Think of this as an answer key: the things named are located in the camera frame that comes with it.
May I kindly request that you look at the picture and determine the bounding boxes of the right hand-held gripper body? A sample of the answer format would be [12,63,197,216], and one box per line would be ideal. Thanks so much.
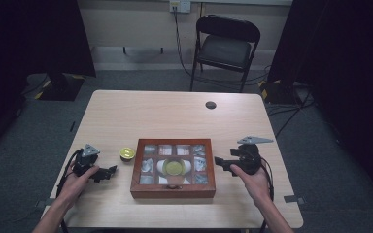
[228,136,275,177]

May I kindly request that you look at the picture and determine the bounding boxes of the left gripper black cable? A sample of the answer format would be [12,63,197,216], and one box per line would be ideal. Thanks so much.
[55,149,85,233]

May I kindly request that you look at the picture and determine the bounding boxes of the black floor cables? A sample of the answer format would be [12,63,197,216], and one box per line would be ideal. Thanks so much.
[266,86,317,139]

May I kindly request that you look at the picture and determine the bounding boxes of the black stand base striped tape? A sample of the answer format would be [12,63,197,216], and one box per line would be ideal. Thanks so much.
[257,79,305,106]
[33,72,86,102]

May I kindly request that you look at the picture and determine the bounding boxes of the wooden box with glass lid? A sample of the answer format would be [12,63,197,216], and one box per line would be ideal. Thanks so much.
[129,138,217,199]

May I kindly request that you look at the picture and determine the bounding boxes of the set of silver foil packets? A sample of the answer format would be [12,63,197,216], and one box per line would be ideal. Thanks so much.
[140,144,208,185]

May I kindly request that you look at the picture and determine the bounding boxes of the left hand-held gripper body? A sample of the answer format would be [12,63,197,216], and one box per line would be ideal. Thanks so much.
[72,144,102,178]

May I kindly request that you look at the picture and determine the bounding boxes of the green lid coffee capsule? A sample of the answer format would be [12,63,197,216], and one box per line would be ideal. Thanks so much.
[119,147,136,163]
[163,159,186,177]

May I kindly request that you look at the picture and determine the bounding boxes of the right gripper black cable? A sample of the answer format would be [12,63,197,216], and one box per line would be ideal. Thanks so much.
[257,155,276,233]

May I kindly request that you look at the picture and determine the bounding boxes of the white wall socket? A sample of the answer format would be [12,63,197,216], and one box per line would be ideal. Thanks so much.
[169,0,192,15]

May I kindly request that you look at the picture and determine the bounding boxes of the person's left hand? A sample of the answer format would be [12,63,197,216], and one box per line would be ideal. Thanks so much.
[56,160,101,208]

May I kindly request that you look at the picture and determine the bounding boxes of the dark curtain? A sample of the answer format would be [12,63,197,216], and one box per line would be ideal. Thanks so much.
[266,0,373,210]
[0,0,97,163]

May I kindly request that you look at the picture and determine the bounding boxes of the grey tape strip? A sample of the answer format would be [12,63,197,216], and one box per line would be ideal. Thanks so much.
[283,195,306,206]
[35,197,56,209]

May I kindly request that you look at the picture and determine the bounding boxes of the black folding chair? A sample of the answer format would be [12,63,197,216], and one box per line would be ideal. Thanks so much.
[188,14,262,94]

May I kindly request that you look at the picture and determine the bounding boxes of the white round dish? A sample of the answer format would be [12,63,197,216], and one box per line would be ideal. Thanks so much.
[156,158,192,185]

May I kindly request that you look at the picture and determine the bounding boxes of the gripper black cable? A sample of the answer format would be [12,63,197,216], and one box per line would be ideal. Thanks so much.
[257,155,276,233]
[55,149,85,233]

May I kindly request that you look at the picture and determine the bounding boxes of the person's right hand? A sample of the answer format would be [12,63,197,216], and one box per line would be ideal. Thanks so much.
[229,163,274,209]

